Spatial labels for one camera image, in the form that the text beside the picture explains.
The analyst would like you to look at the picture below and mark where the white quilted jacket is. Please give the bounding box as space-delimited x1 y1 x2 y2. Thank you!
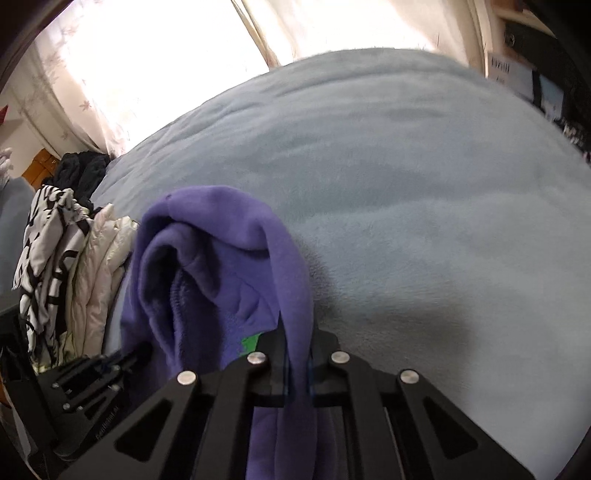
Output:
65 203 139 365

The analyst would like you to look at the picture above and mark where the black and white patterned garment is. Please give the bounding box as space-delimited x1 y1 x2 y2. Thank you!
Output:
11 185 93 366

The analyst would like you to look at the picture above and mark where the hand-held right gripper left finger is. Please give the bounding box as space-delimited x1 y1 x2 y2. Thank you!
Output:
58 330 291 480

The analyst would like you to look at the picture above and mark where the white printed box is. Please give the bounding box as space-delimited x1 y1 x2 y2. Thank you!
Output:
487 51 567 121

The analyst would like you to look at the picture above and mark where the purple hoodie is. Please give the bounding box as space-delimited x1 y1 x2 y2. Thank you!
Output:
121 185 345 480

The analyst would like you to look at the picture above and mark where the wooden furniture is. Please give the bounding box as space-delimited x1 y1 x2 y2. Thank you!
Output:
21 148 62 191

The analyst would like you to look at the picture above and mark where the light blue fleece blanket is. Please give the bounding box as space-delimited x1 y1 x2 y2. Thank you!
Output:
90 46 591 480

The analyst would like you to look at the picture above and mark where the grey blue cloth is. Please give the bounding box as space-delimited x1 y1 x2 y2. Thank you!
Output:
0 178 37 289

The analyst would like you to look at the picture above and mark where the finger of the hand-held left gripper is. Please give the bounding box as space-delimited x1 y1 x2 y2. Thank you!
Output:
50 342 153 389
62 367 136 417

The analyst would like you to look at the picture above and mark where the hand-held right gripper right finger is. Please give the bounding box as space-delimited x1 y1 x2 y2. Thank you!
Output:
308 329 536 480

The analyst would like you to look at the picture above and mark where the white flower-print curtain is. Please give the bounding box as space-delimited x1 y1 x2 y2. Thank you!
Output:
18 0 490 158

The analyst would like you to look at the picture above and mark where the dark shelf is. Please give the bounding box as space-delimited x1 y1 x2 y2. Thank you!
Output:
496 0 591 139

